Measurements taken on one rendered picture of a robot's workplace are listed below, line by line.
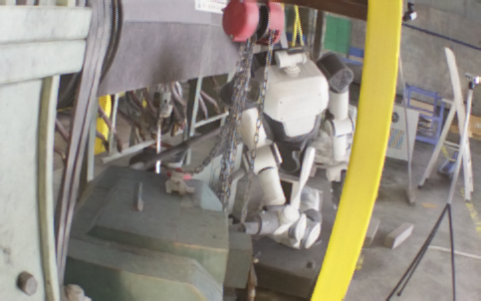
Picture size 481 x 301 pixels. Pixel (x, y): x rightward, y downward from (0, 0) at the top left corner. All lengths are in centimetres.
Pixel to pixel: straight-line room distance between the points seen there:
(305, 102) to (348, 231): 81
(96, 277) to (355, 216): 73
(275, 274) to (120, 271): 173
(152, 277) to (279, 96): 121
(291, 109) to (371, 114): 80
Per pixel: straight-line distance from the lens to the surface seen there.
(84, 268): 104
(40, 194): 74
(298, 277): 264
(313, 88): 210
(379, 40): 135
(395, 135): 649
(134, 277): 102
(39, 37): 63
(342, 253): 146
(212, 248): 111
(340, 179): 252
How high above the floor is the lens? 133
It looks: 13 degrees down
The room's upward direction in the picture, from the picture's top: 9 degrees clockwise
